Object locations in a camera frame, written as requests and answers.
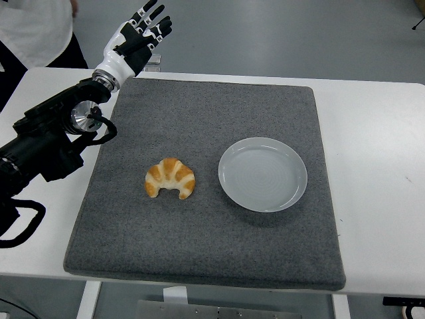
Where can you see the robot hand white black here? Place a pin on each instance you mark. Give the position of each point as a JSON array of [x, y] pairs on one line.
[[114, 64]]

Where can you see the croissant bread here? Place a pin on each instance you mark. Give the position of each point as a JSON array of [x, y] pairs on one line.
[[170, 172]]

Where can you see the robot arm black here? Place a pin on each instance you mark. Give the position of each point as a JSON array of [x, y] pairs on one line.
[[40, 133]]

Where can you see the grey round plate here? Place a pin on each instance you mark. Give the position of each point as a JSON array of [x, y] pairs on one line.
[[262, 176]]

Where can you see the grey metal plate with screws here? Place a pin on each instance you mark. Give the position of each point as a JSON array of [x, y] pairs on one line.
[[199, 310]]

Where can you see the small clear floor box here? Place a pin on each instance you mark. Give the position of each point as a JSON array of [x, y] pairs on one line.
[[155, 63]]

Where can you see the grey felt mat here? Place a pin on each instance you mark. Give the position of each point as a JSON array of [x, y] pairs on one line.
[[199, 239]]

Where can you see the white table leg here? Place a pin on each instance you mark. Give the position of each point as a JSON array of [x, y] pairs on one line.
[[341, 309], [89, 299]]

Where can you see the white tag under table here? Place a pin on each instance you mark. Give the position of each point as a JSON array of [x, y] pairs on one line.
[[175, 294]]

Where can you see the black tripod leg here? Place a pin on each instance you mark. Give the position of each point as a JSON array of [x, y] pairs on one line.
[[419, 22]]

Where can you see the black bar under table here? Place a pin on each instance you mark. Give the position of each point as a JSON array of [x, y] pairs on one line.
[[403, 301]]

